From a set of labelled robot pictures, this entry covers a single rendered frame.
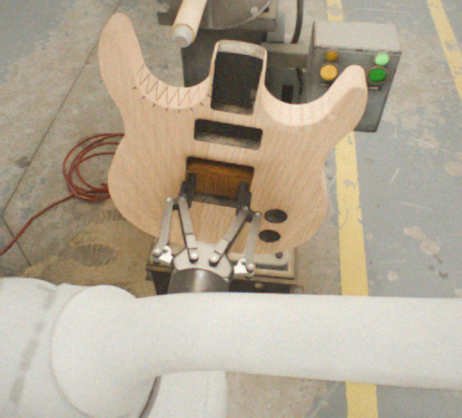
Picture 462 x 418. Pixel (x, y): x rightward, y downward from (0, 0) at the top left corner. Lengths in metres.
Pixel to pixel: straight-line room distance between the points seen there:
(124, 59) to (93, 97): 2.08
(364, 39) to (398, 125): 1.64
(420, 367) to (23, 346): 0.27
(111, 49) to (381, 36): 0.53
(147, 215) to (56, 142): 1.69
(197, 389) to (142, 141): 0.34
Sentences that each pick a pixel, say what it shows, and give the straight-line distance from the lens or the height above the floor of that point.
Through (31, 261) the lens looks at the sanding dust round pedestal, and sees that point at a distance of 2.01.
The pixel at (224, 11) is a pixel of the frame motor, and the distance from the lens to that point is 0.86.
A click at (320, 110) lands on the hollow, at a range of 0.60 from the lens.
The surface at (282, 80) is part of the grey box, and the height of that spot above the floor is 0.89.
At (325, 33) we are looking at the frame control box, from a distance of 0.90.
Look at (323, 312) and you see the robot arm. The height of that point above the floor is 1.29.
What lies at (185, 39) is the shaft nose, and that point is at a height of 1.25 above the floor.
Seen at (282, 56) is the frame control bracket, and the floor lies 1.03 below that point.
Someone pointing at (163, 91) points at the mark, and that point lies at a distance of 0.62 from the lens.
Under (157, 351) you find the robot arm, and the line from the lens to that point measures 0.33.
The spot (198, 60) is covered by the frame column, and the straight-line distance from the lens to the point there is 1.10.
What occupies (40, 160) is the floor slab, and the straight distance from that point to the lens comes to 2.37.
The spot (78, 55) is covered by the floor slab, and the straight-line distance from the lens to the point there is 3.03.
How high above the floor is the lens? 1.57
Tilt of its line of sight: 49 degrees down
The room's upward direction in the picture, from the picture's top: straight up
